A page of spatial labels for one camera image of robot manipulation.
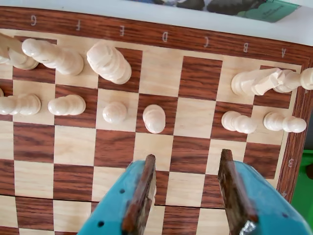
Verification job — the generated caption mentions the green plastic tray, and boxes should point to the green plastic tray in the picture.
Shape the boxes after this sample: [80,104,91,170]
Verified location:
[291,149,313,235]

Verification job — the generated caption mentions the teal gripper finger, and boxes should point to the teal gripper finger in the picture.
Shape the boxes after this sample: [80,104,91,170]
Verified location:
[217,148,310,235]
[77,154,157,235]

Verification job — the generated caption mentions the light wooden chess rook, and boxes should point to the light wooden chess rook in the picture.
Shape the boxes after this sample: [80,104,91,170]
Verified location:
[273,68,313,94]

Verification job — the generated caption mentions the light wooden chess bishop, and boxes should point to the light wooden chess bishop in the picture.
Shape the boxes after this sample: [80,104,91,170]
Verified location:
[142,104,166,134]
[22,38,84,76]

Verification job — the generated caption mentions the light wooden chess pawn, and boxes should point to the light wooden chess pawn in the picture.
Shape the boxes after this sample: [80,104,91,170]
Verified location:
[0,94,42,116]
[263,111,307,133]
[221,110,258,134]
[47,94,87,116]
[102,101,128,123]

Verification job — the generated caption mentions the wooden chessboard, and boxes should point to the wooden chessboard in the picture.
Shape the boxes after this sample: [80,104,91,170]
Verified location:
[0,6,313,235]

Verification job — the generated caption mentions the illustrated picture book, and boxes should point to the illustrated picture book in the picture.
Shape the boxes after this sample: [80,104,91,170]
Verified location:
[151,0,303,23]

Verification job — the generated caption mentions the light wooden chess knight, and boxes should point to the light wooden chess knight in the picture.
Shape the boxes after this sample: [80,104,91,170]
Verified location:
[0,33,39,71]
[231,68,282,96]

